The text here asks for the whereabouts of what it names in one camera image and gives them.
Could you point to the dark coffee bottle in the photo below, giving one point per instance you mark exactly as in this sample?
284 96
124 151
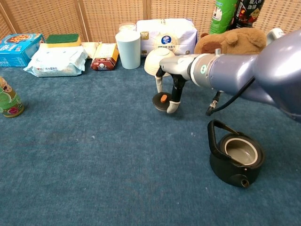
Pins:
248 14

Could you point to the clear lidded jar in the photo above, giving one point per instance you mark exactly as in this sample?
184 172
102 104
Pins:
127 26

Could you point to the blue carpet table cover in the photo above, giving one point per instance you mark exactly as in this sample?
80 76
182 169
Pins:
94 153

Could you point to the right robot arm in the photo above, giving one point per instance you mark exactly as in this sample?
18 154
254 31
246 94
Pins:
235 68

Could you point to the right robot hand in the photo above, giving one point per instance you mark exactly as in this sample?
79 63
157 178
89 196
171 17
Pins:
178 66

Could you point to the black lid orange knob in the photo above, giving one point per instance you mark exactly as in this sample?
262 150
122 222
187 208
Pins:
157 100

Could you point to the wicker folding screen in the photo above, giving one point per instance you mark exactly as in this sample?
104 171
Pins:
105 16

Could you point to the green and yellow sponge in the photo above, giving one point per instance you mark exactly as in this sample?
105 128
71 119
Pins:
62 40

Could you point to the red and yellow snack box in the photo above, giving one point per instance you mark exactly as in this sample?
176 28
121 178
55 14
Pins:
104 57

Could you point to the light blue cup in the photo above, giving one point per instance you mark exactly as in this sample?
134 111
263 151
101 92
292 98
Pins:
128 50

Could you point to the light blue wet wipes pack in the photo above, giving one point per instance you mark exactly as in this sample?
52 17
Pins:
56 60

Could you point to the white purple tissue pack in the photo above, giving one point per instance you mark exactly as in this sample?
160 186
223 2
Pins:
164 30

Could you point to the blue cookie box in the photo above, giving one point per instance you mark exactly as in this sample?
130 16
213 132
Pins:
16 53

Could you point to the brown capybara plush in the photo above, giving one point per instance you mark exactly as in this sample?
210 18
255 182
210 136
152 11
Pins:
235 40

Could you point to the green drink bottle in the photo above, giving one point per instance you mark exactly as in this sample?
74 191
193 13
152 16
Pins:
222 16

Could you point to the white handheld appliance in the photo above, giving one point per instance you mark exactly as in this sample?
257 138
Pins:
272 35

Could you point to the white crumpled bag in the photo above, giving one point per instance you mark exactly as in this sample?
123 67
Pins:
89 48

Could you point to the cream upturned bowl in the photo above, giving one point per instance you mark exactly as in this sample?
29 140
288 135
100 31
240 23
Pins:
150 63

